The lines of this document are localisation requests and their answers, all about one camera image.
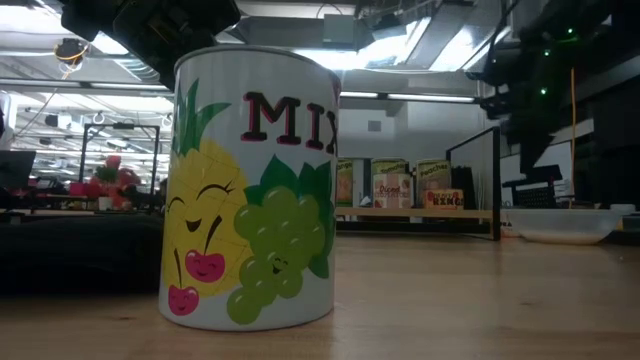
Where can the wooden shelf black metal frame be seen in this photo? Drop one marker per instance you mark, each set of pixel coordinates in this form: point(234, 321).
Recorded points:
point(380, 213)

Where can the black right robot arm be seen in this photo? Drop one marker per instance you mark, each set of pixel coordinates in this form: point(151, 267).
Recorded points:
point(575, 50)

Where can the red storage box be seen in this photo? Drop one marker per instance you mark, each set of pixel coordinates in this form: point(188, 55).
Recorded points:
point(76, 189)

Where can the clear plastic bowl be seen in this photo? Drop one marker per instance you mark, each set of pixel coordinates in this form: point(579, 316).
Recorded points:
point(565, 227)

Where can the white board black frame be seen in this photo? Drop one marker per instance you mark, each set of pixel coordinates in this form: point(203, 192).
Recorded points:
point(560, 155)

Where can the white wall vent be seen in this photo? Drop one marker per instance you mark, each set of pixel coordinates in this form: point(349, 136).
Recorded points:
point(374, 125)

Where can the black background rig frame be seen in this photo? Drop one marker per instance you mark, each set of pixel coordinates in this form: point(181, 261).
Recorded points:
point(122, 126)

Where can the white mixed fruit can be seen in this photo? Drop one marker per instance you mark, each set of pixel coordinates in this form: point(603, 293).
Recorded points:
point(250, 200)

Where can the long ceiling tube light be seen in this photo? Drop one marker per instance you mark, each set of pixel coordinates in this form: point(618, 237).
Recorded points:
point(430, 97)

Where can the person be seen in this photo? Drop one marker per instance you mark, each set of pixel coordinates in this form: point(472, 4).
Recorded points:
point(125, 180)

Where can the round black ceiling camera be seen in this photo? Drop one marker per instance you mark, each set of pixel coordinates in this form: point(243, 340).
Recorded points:
point(71, 50)

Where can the black ribbed unit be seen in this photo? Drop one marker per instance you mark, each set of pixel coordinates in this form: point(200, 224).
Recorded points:
point(470, 180)

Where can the grey ceiling box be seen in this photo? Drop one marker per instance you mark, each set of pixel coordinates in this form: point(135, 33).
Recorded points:
point(339, 30)

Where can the pink diced tomatoes can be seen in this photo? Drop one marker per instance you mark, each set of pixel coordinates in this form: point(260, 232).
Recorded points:
point(392, 191)

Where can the black oven mitt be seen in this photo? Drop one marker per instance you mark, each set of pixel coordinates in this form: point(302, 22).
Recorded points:
point(75, 250)

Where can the tall green orange can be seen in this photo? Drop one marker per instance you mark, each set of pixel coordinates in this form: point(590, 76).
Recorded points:
point(345, 182)

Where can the short yellow pineapple rings can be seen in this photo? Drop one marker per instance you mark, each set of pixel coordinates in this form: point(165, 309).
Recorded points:
point(444, 199)

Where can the tall green peaches can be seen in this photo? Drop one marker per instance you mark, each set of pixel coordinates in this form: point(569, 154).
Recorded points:
point(434, 175)

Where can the potted green plant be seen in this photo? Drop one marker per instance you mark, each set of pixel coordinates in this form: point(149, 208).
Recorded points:
point(106, 175)

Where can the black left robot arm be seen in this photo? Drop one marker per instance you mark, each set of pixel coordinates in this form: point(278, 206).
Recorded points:
point(85, 17)

